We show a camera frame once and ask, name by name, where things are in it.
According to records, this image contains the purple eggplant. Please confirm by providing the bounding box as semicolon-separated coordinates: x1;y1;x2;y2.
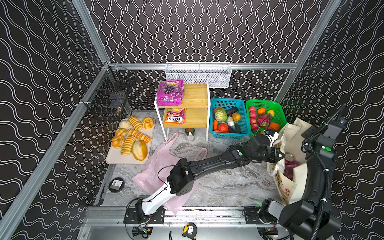
226;107;239;117

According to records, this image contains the pink plastic bag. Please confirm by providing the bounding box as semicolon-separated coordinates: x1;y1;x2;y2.
133;133;199;214

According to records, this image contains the yellow black tape measure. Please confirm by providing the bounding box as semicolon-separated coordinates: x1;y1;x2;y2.
182;223;198;240

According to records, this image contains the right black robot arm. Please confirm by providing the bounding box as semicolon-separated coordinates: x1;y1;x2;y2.
258;115;347;240

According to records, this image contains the black round puck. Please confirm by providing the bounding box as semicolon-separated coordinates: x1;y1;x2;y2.
108;177;125;193

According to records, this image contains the black wire wall basket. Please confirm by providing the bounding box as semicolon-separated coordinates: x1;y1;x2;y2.
85;66;137;122

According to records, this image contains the pink dragon fruit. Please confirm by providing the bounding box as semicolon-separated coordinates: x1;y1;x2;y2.
257;114;272;128

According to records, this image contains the white wire wall basket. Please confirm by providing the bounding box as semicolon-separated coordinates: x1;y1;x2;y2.
165;62;232;89

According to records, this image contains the cream canvas tote bag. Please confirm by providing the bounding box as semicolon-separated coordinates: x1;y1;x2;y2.
267;118;312;206

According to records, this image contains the white wooden two-tier shelf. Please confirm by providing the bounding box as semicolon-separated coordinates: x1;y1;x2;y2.
154;83;211;141

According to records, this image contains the purple snack bag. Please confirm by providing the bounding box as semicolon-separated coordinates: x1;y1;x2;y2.
157;79;185;107
284;160;300;181

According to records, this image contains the green plastic basket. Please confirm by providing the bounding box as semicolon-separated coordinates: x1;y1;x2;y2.
246;100;287;136

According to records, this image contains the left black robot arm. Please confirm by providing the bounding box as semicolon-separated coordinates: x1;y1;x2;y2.
136;130;285;223

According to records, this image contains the beige bread tray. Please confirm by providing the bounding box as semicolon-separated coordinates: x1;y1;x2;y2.
106;116;155;165

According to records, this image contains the teal plastic basket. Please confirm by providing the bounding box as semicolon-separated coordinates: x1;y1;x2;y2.
210;99;251;140

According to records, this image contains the round crusty bread loaf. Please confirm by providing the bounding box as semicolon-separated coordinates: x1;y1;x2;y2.
132;140;148;161

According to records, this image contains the red Fox's candy bag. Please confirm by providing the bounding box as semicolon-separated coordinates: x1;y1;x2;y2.
164;108;186;125

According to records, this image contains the red soda can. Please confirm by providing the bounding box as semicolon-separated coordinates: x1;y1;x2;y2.
285;153;295;162

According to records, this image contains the green cabbage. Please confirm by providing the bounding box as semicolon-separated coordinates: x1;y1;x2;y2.
215;109;228;123

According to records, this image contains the striped long bread roll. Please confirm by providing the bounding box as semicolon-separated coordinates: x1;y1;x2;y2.
121;135;136;156

